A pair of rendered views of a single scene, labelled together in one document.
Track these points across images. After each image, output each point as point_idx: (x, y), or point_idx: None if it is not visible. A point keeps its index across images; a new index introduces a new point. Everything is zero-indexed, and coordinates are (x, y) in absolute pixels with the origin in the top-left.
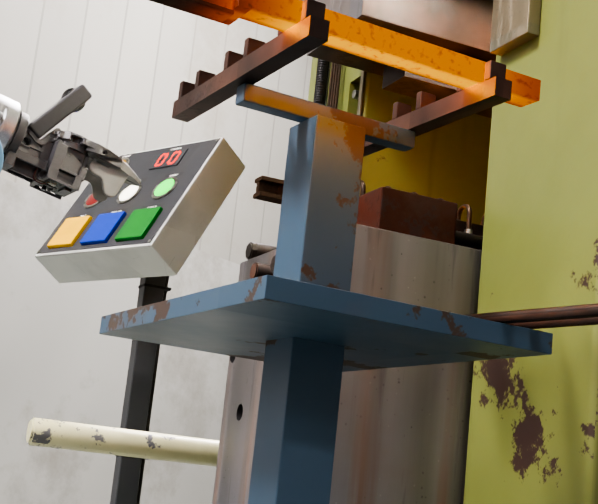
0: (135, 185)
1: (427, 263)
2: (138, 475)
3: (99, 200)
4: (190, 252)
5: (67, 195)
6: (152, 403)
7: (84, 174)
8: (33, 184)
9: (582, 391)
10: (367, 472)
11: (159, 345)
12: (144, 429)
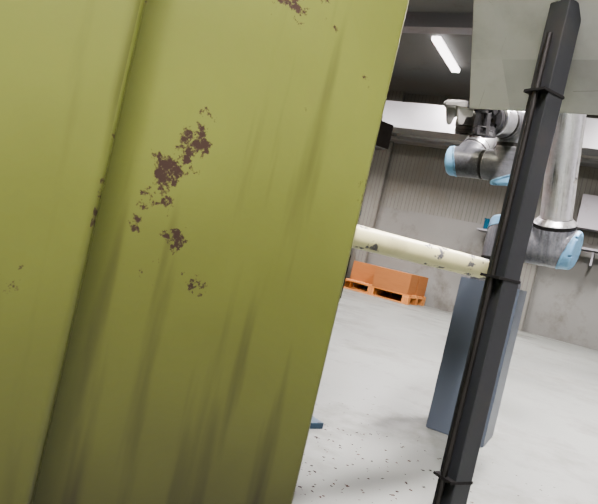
0: (447, 104)
1: None
2: (482, 294)
3: (459, 124)
4: (470, 80)
5: (469, 132)
6: (503, 216)
7: (456, 122)
8: (483, 135)
9: None
10: None
11: (518, 152)
12: (493, 246)
